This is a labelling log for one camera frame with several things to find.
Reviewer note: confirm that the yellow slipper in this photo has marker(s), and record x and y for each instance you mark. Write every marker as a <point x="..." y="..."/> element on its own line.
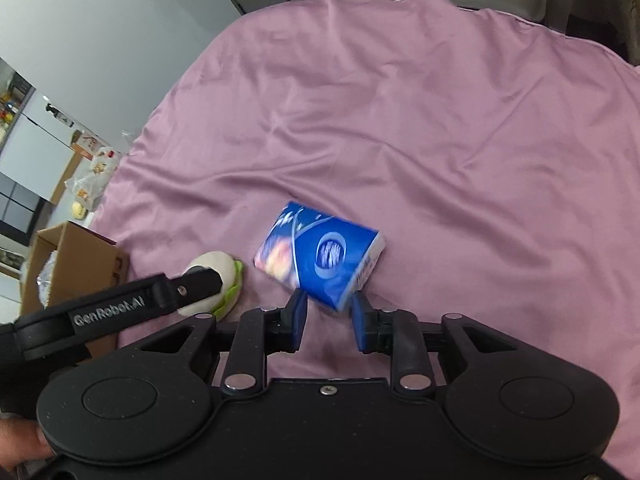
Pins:
<point x="78" y="210"/>

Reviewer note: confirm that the blue tissue pack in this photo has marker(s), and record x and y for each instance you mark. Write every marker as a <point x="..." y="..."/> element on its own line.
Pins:
<point x="328" y="257"/>

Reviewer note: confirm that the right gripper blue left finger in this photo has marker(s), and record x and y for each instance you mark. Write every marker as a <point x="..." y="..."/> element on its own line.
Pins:
<point x="294" y="316"/>

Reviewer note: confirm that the person's left hand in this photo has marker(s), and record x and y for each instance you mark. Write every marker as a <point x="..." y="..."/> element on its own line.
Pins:
<point x="21" y="441"/>

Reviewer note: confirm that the brown cardboard box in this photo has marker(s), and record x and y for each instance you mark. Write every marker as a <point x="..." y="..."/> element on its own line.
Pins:
<point x="86" y="262"/>

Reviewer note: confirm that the white plastic shopping bag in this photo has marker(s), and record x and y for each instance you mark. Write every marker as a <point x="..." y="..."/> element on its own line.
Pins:
<point x="89" y="186"/>

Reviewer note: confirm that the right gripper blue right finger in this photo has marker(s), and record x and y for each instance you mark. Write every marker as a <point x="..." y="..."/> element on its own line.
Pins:
<point x="361" y="314"/>

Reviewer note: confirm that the burger plush toy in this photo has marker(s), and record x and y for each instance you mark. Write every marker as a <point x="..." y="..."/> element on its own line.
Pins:
<point x="227" y="275"/>

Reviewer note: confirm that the orange white carton box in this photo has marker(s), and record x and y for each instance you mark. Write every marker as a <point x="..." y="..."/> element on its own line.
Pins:
<point x="85" y="143"/>

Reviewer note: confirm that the pink bed sheet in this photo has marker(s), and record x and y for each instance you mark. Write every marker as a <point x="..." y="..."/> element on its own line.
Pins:
<point x="499" y="159"/>

